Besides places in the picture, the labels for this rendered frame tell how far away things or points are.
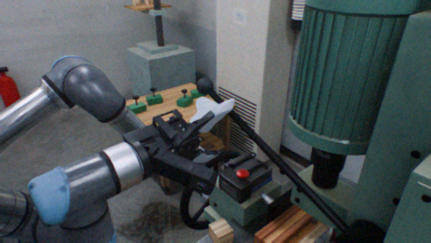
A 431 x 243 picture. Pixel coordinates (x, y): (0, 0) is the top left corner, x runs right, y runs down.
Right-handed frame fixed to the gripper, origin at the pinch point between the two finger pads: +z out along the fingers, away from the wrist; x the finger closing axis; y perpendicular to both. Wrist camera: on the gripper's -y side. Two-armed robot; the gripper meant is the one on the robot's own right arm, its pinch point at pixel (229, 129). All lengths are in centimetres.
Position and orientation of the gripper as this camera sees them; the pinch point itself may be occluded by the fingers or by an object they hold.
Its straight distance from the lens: 61.2
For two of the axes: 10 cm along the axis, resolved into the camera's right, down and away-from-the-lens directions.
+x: -1.8, 7.1, 6.8
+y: -6.2, -6.2, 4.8
